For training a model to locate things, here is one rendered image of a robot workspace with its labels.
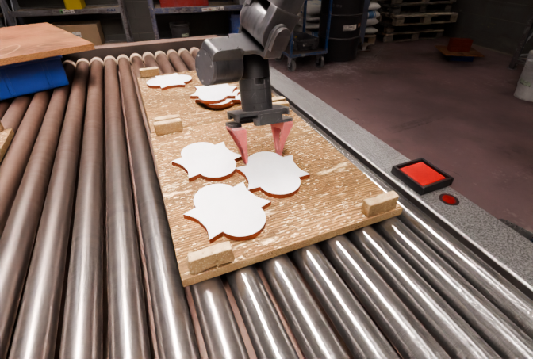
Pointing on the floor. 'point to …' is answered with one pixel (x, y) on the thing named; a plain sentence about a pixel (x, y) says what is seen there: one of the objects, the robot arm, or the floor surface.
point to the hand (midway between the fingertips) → (262, 156)
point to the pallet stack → (412, 8)
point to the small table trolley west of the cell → (304, 32)
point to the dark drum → (342, 22)
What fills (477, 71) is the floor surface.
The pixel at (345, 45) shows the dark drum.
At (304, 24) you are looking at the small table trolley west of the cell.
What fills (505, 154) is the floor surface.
